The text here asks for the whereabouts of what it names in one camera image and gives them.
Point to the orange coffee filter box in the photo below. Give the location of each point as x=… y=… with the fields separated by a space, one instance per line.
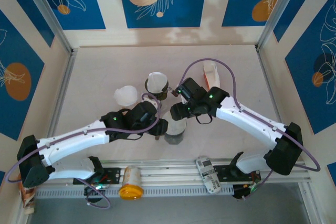
x=205 y=81

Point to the aluminium table side rail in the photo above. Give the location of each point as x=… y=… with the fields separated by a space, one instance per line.
x=265 y=77
x=67 y=77

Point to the jar with orange lid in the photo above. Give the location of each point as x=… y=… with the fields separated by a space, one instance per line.
x=131 y=179

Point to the smoke grey plastic dripper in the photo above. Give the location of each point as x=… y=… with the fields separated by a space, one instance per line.
x=183 y=129

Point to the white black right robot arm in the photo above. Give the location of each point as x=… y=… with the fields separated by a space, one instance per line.
x=249 y=121

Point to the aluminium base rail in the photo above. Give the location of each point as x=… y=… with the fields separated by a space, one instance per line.
x=170 y=171

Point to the aluminium frame post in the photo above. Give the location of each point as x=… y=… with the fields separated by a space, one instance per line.
x=279 y=11
x=47 y=11

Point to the white lid cup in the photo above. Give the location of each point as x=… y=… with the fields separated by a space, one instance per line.
x=156 y=82

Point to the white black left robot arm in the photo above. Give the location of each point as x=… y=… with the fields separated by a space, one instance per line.
x=78 y=137

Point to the white plastic cup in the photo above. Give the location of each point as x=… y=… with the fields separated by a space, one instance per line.
x=126 y=94

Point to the white paper coffee filter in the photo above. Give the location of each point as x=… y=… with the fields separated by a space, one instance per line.
x=176 y=127

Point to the brown coffee pouch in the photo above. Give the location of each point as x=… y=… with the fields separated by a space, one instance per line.
x=27 y=197

